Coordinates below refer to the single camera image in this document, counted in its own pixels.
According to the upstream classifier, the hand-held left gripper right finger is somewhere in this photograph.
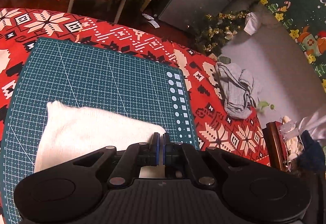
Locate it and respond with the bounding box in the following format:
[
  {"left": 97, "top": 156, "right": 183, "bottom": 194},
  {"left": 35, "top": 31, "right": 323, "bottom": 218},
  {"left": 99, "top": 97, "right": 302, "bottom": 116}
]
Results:
[{"left": 163, "top": 132, "right": 247, "bottom": 187}]

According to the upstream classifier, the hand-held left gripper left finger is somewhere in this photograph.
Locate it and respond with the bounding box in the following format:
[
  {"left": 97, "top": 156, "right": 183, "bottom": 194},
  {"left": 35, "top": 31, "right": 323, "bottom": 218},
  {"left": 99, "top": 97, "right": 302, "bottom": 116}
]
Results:
[{"left": 73, "top": 132, "right": 161, "bottom": 188}]

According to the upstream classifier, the white sweater with maroon trim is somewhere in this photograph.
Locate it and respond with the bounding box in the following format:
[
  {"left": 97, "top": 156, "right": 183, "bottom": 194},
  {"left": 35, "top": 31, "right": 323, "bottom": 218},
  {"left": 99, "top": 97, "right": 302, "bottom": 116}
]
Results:
[{"left": 34, "top": 101, "right": 168, "bottom": 179}]

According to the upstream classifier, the red patterned blanket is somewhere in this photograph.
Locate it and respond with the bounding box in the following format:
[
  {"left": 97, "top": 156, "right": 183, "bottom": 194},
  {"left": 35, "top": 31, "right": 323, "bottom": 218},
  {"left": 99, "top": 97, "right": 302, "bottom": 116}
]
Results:
[{"left": 0, "top": 8, "right": 272, "bottom": 224}]

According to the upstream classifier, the green cutting mat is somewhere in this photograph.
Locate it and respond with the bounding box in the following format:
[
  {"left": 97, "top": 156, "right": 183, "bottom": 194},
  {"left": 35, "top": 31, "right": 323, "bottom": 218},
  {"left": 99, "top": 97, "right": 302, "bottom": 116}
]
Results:
[{"left": 0, "top": 37, "right": 201, "bottom": 224}]

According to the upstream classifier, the crumpled grey garment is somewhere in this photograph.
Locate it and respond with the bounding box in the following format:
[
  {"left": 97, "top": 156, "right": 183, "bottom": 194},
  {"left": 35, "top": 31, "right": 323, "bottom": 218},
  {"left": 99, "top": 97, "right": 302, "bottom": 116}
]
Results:
[{"left": 215, "top": 61, "right": 263, "bottom": 120}]

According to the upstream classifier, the green toy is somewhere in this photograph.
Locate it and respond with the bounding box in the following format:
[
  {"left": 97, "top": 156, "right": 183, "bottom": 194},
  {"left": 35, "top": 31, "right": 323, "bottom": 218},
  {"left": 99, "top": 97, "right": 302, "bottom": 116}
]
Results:
[{"left": 257, "top": 101, "right": 277, "bottom": 112}]

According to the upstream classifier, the clear plastic container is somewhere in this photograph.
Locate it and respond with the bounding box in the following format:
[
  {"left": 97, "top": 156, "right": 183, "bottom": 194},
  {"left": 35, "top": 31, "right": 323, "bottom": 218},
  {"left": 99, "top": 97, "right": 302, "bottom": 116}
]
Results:
[{"left": 278, "top": 115, "right": 300, "bottom": 136}]

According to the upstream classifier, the small christmas tree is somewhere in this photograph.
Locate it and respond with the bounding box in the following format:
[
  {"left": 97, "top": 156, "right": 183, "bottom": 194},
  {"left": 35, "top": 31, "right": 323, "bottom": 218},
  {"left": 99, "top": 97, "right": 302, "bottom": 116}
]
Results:
[{"left": 193, "top": 9, "right": 253, "bottom": 56}]

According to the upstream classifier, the white packet on floor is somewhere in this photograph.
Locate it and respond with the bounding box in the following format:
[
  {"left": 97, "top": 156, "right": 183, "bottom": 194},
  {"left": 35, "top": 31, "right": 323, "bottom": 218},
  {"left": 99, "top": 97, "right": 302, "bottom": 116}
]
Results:
[{"left": 142, "top": 12, "right": 160, "bottom": 28}]

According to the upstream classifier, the dark blue fuzzy hat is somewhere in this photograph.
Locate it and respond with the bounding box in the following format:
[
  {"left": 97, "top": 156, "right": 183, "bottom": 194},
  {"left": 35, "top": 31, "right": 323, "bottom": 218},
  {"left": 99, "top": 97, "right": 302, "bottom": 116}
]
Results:
[{"left": 296, "top": 129, "right": 326, "bottom": 179}]

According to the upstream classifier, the white cloth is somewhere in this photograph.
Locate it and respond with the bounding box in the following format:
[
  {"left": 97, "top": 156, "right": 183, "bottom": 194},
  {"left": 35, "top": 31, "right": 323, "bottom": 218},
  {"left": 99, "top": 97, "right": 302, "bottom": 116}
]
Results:
[{"left": 297, "top": 109, "right": 326, "bottom": 138}]

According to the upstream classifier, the white hanging bag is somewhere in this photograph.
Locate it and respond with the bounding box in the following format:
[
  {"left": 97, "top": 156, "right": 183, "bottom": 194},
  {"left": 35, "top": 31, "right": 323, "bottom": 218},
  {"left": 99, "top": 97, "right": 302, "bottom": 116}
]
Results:
[{"left": 243, "top": 12, "right": 261, "bottom": 35}]

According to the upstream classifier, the green christmas wall cloth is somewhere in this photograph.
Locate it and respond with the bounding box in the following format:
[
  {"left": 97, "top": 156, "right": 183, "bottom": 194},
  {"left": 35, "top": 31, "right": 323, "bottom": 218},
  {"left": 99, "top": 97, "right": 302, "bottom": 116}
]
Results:
[{"left": 248, "top": 0, "right": 326, "bottom": 90}]

